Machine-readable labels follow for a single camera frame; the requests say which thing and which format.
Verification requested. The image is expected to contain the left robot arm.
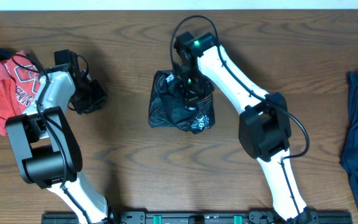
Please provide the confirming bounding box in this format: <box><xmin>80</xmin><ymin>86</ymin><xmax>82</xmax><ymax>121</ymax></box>
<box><xmin>6</xmin><ymin>63</ymin><xmax>115</xmax><ymax>223</ymax></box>

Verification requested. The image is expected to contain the black orange-patterned jersey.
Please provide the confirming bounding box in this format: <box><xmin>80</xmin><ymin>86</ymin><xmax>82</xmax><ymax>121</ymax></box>
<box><xmin>148</xmin><ymin>70</ymin><xmax>216</xmax><ymax>134</ymax></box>

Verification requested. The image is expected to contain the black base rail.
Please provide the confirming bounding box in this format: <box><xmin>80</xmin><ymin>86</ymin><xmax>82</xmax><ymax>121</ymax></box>
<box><xmin>40</xmin><ymin>210</ymin><xmax>353</xmax><ymax>224</ymax></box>

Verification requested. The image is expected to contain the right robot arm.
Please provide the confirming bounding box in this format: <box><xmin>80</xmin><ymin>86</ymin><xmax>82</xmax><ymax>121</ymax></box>
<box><xmin>173</xmin><ymin>32</ymin><xmax>312</xmax><ymax>223</ymax></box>

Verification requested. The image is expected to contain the red printed t-shirt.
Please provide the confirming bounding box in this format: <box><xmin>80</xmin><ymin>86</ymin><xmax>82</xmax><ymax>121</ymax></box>
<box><xmin>0</xmin><ymin>50</ymin><xmax>40</xmax><ymax>136</ymax></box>

